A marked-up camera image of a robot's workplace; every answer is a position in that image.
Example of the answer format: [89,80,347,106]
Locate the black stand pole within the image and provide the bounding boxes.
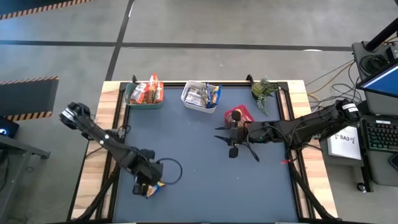
[364,26,398,53]

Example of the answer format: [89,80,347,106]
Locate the black aluminium table frame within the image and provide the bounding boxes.
[67,74,340,224]

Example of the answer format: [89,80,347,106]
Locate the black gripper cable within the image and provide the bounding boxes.
[245,141,261,163]
[154,157,184,186]

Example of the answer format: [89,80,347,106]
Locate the white plastic bin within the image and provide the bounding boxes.
[180,80,222,114]

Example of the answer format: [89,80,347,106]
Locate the yellow cable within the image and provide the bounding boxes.
[306,61,356,94]

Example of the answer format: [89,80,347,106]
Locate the white paper sign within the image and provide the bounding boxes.
[328,126,363,161]

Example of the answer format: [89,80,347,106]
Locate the coiled black cable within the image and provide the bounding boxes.
[359,54,389,75]

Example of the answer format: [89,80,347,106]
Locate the metal workstation cart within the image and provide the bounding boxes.
[351,40,398,187]

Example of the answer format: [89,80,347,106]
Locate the black floor cables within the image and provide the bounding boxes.
[304,58,366,106]

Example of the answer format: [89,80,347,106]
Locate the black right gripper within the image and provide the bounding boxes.
[213,110,261,159]

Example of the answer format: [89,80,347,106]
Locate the computer monitor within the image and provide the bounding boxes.
[356,58,398,99]

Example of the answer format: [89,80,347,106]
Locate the red plastic bin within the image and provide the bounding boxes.
[223,104,256,129]

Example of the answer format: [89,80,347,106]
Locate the black computer mouse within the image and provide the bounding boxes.
[388,152,398,171]

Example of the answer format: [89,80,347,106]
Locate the black hazard-striped floor mat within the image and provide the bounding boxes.
[0,0,94,20]
[0,76,60,122]

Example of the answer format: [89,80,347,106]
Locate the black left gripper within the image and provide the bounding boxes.
[129,149,164,196]

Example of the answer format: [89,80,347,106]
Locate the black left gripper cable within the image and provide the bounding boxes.
[154,157,184,186]

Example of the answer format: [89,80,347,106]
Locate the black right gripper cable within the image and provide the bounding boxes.
[245,141,261,163]

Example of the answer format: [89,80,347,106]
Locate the teal plastic bin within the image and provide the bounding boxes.
[124,82,164,110]

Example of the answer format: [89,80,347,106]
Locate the grey metal desk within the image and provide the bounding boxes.
[0,133,52,223]

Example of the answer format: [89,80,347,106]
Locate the backlit black keyboard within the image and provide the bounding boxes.
[361,119,398,153]

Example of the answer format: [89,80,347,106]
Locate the black device blue light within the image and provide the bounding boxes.
[0,116,20,139]

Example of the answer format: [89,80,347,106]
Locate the potted succulent plant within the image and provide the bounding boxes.
[251,77,279,116]

